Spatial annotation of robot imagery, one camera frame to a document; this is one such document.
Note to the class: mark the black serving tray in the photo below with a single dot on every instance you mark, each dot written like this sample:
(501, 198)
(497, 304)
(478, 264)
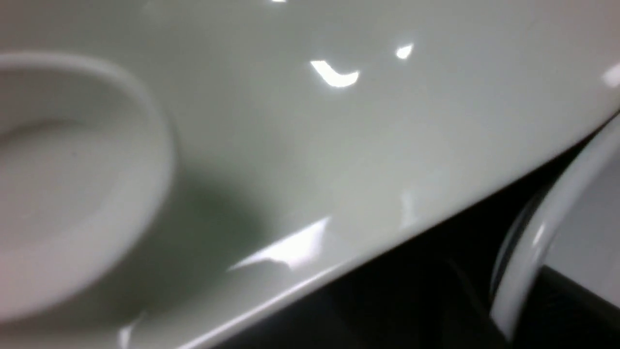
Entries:
(432, 292)

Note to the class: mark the white soup spoon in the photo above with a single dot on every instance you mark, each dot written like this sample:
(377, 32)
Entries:
(88, 161)

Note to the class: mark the white small bowl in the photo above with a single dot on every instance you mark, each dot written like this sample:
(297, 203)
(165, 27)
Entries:
(556, 279)

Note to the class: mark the large white square plate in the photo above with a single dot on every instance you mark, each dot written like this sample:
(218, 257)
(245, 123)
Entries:
(313, 136)

